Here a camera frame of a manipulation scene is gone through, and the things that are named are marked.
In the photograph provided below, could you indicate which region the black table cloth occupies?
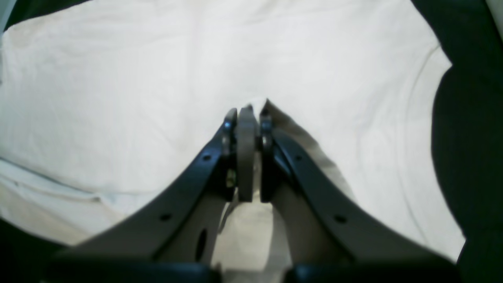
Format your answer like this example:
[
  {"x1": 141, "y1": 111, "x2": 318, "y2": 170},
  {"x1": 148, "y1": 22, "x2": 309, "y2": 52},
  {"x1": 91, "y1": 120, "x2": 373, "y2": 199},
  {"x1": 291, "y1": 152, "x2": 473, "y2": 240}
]
[{"x1": 1, "y1": 0, "x2": 502, "y2": 283}]

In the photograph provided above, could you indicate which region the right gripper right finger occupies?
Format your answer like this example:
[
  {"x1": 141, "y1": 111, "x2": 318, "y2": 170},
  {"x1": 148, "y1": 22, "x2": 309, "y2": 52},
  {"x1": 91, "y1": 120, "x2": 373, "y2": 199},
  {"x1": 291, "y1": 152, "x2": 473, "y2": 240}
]
[{"x1": 259, "y1": 112, "x2": 449, "y2": 264}]

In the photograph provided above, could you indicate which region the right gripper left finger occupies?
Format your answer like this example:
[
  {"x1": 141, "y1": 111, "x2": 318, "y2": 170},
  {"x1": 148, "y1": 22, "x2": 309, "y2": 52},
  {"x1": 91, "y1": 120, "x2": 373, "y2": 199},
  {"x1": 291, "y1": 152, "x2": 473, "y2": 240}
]
[{"x1": 59, "y1": 108, "x2": 258, "y2": 262}]

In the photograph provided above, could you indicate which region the white cotton T-shirt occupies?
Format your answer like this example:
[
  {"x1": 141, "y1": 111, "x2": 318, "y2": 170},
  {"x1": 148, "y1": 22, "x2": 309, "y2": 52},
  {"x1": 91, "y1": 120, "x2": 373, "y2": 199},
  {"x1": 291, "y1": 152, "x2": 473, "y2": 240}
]
[{"x1": 0, "y1": 0, "x2": 465, "y2": 261}]

